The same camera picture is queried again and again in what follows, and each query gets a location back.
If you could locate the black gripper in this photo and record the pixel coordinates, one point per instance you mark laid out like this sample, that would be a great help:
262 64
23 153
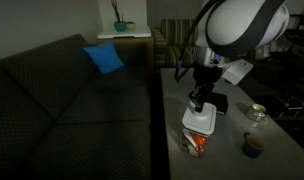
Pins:
207 74

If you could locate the clear container with white lid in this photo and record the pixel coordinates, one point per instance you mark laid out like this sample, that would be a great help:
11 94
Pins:
198 121

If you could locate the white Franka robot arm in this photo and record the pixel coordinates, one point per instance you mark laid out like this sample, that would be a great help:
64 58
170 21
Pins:
238 23

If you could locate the black rectangular block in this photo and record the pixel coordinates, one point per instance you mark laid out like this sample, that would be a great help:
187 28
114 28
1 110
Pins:
221 103

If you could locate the glass jar candle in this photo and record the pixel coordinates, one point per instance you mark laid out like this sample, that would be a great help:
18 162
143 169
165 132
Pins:
256 112

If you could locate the striped armchair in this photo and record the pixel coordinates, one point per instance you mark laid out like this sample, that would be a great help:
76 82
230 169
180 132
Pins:
173 43

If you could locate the dark blue mug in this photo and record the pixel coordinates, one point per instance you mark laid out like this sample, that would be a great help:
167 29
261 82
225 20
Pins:
253 146

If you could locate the wooden side table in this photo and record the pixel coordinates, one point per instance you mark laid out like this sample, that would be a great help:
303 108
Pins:
135 50

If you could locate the window blind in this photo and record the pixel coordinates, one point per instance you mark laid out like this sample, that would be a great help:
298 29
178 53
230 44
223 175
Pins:
173 9

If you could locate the small white plant pot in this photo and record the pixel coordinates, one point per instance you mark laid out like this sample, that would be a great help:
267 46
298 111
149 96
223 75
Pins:
130 26

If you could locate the blue pillow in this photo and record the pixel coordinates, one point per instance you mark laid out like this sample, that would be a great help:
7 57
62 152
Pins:
103 57

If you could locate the teal plant pot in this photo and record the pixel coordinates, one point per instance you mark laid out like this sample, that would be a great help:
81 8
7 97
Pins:
120 26

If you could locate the black chair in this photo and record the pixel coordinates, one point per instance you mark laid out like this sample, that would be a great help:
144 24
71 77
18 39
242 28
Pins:
300 30

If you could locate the dark patterned sofa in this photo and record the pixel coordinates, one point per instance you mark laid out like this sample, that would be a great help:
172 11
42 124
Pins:
68 116

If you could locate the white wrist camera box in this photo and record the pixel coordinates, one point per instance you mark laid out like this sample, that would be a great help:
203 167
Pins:
238 71

